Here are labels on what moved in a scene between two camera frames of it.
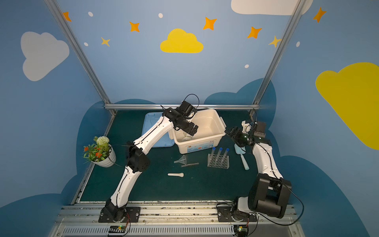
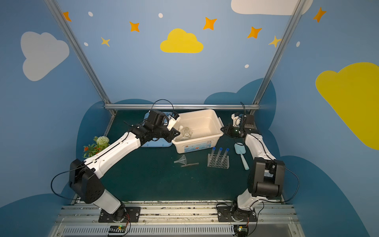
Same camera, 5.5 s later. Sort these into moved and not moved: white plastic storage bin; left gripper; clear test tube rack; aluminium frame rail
Moved: left gripper
Not moved: clear test tube rack; white plastic storage bin; aluminium frame rail
